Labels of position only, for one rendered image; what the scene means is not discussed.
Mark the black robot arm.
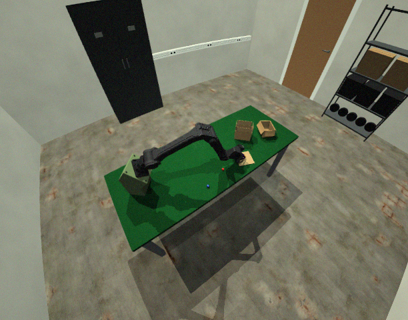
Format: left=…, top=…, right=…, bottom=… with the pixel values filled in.
left=131, top=123, right=245, bottom=177

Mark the beige flat mat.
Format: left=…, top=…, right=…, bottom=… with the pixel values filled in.
left=238, top=151, right=255, bottom=166

